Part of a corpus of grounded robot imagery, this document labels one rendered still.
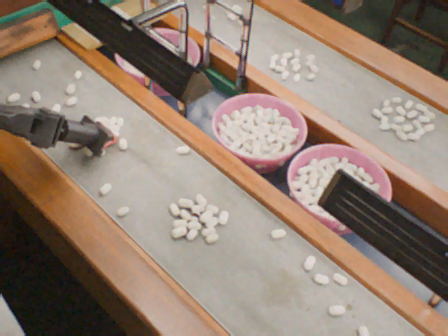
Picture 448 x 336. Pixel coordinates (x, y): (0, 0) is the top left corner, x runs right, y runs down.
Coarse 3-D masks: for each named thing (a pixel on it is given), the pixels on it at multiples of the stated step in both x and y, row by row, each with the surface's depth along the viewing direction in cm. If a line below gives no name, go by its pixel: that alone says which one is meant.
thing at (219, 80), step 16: (208, 0) 158; (208, 16) 161; (240, 16) 152; (208, 32) 166; (208, 48) 170; (240, 48) 158; (208, 64) 175; (240, 64) 161; (224, 80) 172; (240, 80) 166
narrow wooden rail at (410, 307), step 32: (96, 64) 165; (128, 96) 158; (192, 128) 149; (224, 160) 141; (256, 192) 135; (288, 224) 131; (320, 224) 129; (352, 256) 124; (384, 288) 119; (416, 320) 114
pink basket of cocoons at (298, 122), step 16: (240, 96) 159; (256, 96) 160; (272, 96) 160; (224, 112) 157; (288, 112) 158; (304, 128) 152; (224, 144) 145; (240, 160) 146; (256, 160) 144; (272, 160) 144
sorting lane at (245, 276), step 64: (0, 64) 166; (64, 64) 168; (128, 128) 151; (128, 192) 135; (192, 192) 137; (192, 256) 124; (256, 256) 125; (320, 256) 126; (256, 320) 114; (320, 320) 115; (384, 320) 116
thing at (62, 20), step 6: (102, 0) 182; (108, 0) 184; (114, 0) 186; (120, 0) 188; (126, 0) 190; (54, 12) 171; (60, 18) 174; (66, 18) 175; (60, 24) 175; (66, 24) 177; (42, 42) 175; (30, 48) 172; (12, 54) 170; (18, 54) 170; (0, 60) 167
